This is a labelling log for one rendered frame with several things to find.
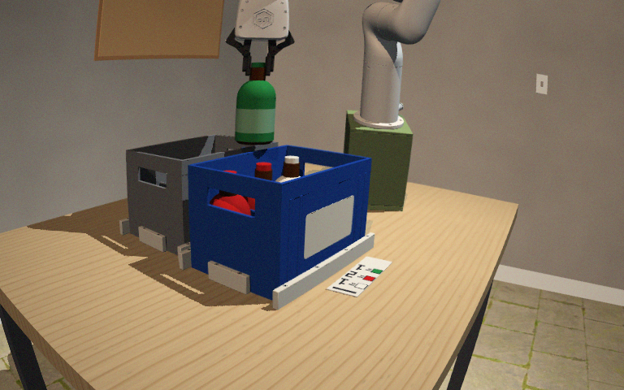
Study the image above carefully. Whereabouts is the blue plastic crate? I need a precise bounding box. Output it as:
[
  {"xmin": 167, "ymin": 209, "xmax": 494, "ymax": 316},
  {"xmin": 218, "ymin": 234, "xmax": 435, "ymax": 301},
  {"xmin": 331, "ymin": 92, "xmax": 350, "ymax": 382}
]
[{"xmin": 188, "ymin": 145, "xmax": 371, "ymax": 300}]

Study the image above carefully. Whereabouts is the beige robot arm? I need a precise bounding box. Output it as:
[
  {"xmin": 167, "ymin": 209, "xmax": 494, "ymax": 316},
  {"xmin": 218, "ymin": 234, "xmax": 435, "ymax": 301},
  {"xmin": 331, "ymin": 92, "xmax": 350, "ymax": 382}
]
[{"xmin": 353, "ymin": 0, "xmax": 440, "ymax": 129}]

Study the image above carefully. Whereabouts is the grey plastic crate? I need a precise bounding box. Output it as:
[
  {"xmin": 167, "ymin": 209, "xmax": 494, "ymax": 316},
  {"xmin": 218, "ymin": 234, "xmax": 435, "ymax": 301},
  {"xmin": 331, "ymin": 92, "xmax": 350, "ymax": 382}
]
[{"xmin": 126, "ymin": 134, "xmax": 267, "ymax": 255}]

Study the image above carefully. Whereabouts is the white paper pick list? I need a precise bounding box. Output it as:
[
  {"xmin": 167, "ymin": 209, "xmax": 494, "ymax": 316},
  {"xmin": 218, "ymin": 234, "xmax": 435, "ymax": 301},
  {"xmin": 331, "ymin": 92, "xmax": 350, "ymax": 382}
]
[{"xmin": 327, "ymin": 256, "xmax": 392, "ymax": 297}]

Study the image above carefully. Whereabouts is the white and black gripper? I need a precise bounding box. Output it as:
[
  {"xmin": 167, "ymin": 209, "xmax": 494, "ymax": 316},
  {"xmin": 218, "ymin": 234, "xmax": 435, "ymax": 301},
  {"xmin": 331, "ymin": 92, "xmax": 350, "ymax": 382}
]
[{"xmin": 226, "ymin": 0, "xmax": 294, "ymax": 76}]

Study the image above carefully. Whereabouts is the red bottle with pink label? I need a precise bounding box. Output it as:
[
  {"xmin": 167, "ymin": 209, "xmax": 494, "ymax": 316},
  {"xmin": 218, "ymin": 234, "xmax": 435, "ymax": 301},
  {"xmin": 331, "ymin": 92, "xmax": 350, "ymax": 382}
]
[
  {"xmin": 243, "ymin": 162, "xmax": 272, "ymax": 210},
  {"xmin": 210, "ymin": 190, "xmax": 251, "ymax": 216}
]

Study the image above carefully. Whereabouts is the green bottle with pale green label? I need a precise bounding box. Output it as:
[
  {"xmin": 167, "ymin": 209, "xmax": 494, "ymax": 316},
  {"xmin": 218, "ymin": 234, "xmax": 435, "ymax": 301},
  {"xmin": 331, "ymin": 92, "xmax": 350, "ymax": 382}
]
[{"xmin": 235, "ymin": 63, "xmax": 276, "ymax": 145}]

